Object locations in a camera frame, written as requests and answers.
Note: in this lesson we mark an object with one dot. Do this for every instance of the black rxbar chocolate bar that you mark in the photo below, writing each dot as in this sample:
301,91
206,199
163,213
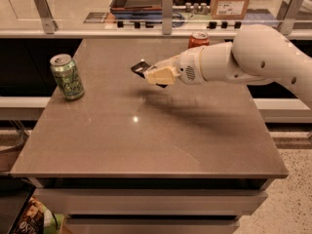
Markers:
140,68

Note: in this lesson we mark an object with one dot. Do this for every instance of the upper table drawer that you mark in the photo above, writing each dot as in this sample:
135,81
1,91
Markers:
151,202

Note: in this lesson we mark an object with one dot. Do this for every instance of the middle metal glass bracket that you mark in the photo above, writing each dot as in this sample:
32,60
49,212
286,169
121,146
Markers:
167,12

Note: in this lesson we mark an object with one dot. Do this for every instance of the snack bag on floor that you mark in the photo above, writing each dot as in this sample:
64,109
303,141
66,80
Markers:
32,220

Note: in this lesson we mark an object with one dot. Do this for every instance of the cardboard box with label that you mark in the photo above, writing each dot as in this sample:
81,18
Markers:
229,9

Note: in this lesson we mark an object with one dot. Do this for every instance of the black bin lower left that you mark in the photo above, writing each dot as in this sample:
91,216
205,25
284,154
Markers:
14,196

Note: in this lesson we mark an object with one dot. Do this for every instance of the orange Coca-Cola can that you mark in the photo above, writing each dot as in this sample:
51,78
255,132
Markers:
198,38

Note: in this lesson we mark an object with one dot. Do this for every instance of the lower table drawer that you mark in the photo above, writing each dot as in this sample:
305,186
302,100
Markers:
151,226

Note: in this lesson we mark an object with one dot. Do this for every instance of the left metal glass bracket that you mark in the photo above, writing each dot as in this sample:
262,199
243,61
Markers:
48,23

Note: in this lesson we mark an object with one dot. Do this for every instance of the table drawer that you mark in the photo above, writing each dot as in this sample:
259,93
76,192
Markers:
151,226
151,202

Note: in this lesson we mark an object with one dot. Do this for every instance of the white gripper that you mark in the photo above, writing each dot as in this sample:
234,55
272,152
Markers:
189,66

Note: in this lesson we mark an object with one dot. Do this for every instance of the right metal glass bracket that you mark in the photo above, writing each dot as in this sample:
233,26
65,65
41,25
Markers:
287,16

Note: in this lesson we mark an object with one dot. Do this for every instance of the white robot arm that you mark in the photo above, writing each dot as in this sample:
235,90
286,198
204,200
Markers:
258,55

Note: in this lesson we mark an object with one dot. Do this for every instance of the metal glass bracket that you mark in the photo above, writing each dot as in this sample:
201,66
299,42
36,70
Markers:
287,16
48,23
167,12

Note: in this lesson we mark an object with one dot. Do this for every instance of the green soda can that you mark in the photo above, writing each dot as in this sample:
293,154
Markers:
67,77

